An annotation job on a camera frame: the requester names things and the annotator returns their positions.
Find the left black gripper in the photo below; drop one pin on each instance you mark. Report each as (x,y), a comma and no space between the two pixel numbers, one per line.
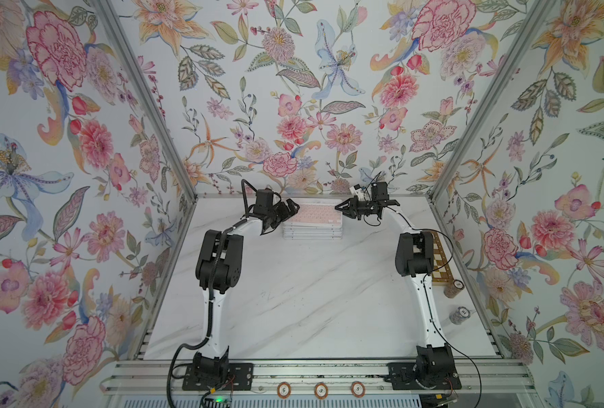
(286,213)

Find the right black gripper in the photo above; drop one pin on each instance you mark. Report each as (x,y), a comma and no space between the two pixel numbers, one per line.
(352,211)

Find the pink keyboard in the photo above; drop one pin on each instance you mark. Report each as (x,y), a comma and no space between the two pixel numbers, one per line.
(322,215)
(300,235)

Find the white keyboard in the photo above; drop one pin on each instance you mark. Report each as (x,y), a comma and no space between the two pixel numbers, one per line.
(309,232)
(292,237)

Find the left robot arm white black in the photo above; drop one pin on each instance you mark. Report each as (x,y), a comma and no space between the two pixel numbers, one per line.
(219,266)

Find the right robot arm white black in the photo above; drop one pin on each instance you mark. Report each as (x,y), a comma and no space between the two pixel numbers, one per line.
(415,263)

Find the wooden chessboard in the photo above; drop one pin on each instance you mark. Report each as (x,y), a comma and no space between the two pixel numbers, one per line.
(442,274)

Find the brown cylindrical can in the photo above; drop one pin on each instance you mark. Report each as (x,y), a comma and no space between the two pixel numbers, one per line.
(453,288)

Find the silver patterned can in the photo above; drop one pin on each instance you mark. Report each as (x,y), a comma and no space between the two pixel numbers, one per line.
(460,315)

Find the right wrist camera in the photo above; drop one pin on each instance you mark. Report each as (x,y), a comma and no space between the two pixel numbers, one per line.
(359,193)

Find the left orange ring marker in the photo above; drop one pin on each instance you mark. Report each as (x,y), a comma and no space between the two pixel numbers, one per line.
(284,390)

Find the orange ring marker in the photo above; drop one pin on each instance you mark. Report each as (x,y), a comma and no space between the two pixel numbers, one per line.
(321,391)
(358,389)
(284,390)

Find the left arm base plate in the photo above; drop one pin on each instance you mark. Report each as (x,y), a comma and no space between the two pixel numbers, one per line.
(206,373)

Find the middle orange ring marker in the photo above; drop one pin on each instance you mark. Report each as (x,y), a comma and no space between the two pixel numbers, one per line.
(321,391)

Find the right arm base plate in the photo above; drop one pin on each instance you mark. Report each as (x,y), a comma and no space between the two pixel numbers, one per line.
(404,377)

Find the right orange ring marker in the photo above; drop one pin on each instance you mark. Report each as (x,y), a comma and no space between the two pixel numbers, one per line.
(358,389)

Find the aluminium front rail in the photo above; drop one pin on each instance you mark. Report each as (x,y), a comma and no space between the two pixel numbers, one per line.
(477,376)

